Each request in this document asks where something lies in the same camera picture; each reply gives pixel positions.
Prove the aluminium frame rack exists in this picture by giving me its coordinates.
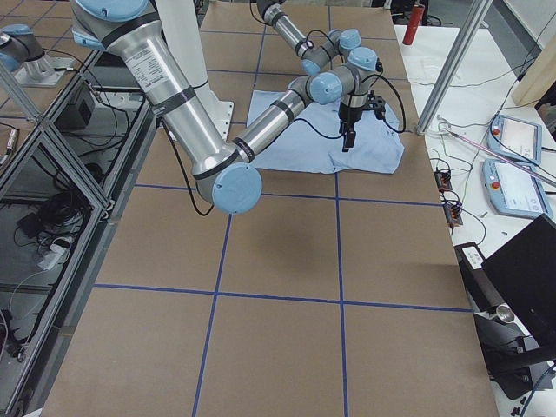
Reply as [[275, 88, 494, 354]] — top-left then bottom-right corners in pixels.
[[1, 44, 156, 416]]

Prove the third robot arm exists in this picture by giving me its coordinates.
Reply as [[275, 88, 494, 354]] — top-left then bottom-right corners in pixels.
[[1, 23, 75, 87]]

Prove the aluminium frame post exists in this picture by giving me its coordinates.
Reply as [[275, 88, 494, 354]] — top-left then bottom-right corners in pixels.
[[416, 0, 493, 136]]

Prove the upper teach pendant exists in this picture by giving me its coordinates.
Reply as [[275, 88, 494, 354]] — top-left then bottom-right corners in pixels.
[[487, 114, 542, 166]]

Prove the light blue t-shirt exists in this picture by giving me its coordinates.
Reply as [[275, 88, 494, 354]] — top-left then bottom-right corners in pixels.
[[251, 102, 404, 174]]

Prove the black box under rack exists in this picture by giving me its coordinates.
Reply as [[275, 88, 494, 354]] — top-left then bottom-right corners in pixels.
[[54, 83, 95, 130]]

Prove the lower orange circuit board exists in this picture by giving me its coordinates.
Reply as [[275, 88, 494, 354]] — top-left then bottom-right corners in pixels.
[[442, 200, 463, 228]]

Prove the red cylinder bottle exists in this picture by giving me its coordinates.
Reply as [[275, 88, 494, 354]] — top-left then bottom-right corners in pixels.
[[402, 3, 426, 45]]

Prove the black laptop monitor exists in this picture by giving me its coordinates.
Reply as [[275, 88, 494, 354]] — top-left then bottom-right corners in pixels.
[[482, 215, 555, 346]]

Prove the wooden board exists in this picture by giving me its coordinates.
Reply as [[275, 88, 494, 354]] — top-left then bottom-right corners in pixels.
[[514, 0, 556, 108]]

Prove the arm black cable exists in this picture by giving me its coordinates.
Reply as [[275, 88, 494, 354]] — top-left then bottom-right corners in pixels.
[[161, 64, 406, 217], [249, 0, 334, 51]]

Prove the white power strip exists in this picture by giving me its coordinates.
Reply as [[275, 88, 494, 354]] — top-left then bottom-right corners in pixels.
[[37, 243, 69, 270]]

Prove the teach pendant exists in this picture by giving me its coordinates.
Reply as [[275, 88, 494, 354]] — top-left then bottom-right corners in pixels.
[[482, 159, 553, 219], [487, 114, 542, 166]]

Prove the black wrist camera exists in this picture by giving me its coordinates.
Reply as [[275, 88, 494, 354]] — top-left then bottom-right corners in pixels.
[[363, 94, 386, 121]]

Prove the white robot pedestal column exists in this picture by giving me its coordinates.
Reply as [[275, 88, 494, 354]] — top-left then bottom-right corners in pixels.
[[156, 0, 234, 140]]

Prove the lower teach pendant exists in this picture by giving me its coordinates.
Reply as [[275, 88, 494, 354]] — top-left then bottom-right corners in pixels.
[[482, 159, 553, 219]]

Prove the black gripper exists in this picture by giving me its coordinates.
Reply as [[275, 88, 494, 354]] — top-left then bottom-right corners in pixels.
[[338, 96, 363, 152]]

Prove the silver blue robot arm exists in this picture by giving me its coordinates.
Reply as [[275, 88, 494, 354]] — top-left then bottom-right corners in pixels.
[[255, 1, 361, 76], [70, 1, 382, 214]]

